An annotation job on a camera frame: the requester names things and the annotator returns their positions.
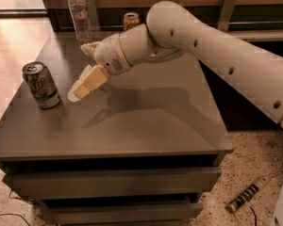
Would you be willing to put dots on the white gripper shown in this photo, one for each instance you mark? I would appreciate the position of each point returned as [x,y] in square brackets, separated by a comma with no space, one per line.
[109,55]

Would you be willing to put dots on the green white 7up can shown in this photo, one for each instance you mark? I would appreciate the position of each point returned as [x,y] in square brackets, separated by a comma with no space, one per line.
[41,84]

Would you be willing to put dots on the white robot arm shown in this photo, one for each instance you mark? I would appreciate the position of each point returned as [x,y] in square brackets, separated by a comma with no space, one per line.
[171,30]

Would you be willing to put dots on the orange LaCroix can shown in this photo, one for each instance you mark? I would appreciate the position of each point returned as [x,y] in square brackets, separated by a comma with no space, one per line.
[131,20]

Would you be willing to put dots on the clear plastic water bottle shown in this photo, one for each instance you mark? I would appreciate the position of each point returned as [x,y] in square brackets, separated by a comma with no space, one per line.
[81,20]

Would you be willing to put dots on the grey drawer cabinet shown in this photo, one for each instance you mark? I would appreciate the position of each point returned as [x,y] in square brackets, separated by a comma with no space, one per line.
[155,117]

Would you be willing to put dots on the upper grey drawer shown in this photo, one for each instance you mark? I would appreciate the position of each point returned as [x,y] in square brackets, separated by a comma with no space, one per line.
[112,183]

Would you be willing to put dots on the grey drawer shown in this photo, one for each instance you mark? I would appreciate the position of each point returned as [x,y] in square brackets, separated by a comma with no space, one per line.
[118,214]
[112,183]

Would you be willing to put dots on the lower grey drawer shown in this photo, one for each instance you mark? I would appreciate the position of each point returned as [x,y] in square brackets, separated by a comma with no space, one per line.
[118,214]

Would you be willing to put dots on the left metal bracket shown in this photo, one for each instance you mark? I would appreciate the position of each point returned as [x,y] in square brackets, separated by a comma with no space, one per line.
[93,14]

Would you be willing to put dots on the metal bracket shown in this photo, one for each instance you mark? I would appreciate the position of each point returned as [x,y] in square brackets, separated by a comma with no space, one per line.
[93,14]
[226,11]

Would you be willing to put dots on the right metal bracket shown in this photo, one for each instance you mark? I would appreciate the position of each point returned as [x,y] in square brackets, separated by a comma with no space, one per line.
[226,11]

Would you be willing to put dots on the wooden wall counter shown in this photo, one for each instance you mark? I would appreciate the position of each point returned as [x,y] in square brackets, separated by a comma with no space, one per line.
[247,14]

